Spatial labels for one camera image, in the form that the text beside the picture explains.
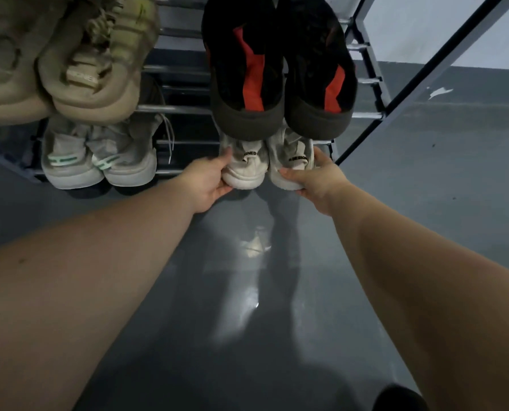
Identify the grey metal shoe rack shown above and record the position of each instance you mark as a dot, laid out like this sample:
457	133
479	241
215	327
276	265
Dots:
429	72

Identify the person's left hand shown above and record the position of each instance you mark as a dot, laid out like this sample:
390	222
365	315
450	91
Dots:
205	184

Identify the person's left forearm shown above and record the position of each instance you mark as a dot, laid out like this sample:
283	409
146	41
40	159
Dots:
74	295

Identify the person's right black clog slipper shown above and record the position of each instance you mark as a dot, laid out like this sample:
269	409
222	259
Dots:
397	400

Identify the black sneaker red stripe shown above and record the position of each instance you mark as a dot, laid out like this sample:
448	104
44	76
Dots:
318	81
246	81

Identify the person's right forearm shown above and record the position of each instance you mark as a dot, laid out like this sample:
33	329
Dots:
442	303

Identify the person's right hand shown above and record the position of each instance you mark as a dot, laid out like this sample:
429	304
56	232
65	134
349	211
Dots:
320	184

